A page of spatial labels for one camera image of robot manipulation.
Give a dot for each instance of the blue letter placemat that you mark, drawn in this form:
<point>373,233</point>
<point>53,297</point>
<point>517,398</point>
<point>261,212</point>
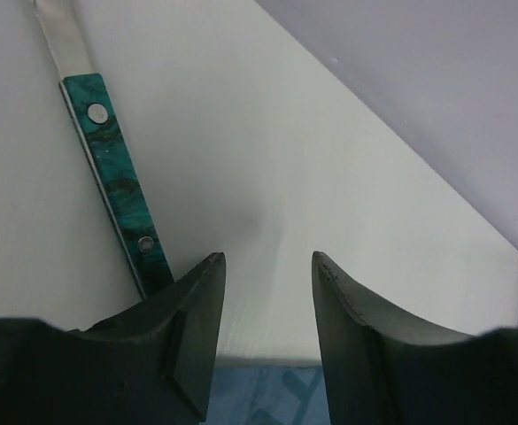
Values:
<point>268,395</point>

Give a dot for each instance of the green handled fork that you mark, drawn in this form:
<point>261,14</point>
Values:
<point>90,108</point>

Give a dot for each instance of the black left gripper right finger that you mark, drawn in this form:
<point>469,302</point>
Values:
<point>384,365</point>

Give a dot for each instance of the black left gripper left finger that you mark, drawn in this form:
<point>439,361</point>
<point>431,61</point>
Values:
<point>151,364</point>

